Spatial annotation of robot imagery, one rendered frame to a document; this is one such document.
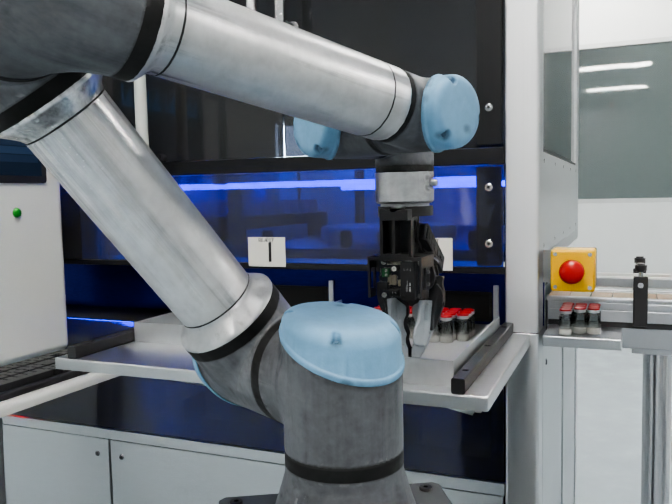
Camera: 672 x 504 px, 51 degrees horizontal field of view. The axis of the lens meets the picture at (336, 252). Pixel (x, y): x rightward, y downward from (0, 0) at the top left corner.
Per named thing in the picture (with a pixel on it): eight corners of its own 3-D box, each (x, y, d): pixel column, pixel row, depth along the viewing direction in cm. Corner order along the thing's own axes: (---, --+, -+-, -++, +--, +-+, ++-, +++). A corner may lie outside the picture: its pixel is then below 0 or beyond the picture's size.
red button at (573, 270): (560, 281, 120) (560, 258, 120) (585, 282, 119) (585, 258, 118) (558, 284, 117) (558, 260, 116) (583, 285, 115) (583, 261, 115)
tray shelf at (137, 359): (215, 318, 157) (214, 310, 157) (535, 336, 130) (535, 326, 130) (54, 368, 113) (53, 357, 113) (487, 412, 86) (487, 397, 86)
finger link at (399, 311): (377, 371, 90) (375, 300, 90) (391, 360, 96) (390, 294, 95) (399, 373, 89) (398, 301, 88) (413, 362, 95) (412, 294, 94)
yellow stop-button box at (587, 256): (554, 285, 127) (554, 246, 126) (596, 287, 124) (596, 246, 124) (550, 291, 120) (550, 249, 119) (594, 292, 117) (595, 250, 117)
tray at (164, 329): (234, 310, 155) (233, 295, 155) (342, 316, 145) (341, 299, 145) (134, 341, 124) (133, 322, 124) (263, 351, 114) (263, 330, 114)
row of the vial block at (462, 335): (371, 333, 126) (371, 308, 126) (470, 339, 119) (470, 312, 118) (367, 335, 124) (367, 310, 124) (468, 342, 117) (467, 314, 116)
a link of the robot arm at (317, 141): (347, 81, 74) (419, 88, 81) (286, 94, 82) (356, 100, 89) (348, 156, 74) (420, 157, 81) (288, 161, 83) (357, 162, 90)
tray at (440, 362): (360, 328, 132) (360, 309, 132) (499, 336, 122) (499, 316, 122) (276, 371, 101) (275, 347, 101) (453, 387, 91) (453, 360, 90)
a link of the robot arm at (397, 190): (386, 173, 95) (445, 171, 92) (386, 207, 95) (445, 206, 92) (367, 172, 88) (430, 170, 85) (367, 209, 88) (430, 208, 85)
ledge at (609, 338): (550, 330, 135) (550, 321, 135) (622, 334, 130) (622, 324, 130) (542, 345, 122) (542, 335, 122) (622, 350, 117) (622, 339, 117)
